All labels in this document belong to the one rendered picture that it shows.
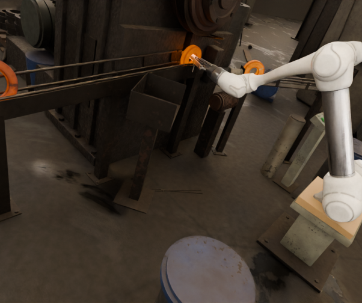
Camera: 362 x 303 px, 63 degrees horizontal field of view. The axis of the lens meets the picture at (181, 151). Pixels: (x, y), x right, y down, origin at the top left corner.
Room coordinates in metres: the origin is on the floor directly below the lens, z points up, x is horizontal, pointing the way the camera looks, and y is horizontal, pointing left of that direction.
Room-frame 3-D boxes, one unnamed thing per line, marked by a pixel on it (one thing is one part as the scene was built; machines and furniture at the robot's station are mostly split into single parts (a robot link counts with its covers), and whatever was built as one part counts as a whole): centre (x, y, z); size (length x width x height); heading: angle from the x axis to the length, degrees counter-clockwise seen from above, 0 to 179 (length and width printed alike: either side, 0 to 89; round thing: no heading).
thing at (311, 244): (1.31, -0.86, 0.16); 0.40 x 0.40 x 0.31; 58
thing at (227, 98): (2.01, -0.18, 0.27); 0.22 x 0.13 x 0.53; 145
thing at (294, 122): (2.01, -0.72, 0.26); 0.12 x 0.12 x 0.52
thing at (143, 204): (1.26, 0.18, 0.36); 0.26 x 0.20 x 0.72; 0
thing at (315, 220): (1.31, -0.86, 0.33); 0.32 x 0.32 x 0.04; 58
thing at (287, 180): (1.96, -0.87, 0.31); 0.24 x 0.16 x 0.62; 145
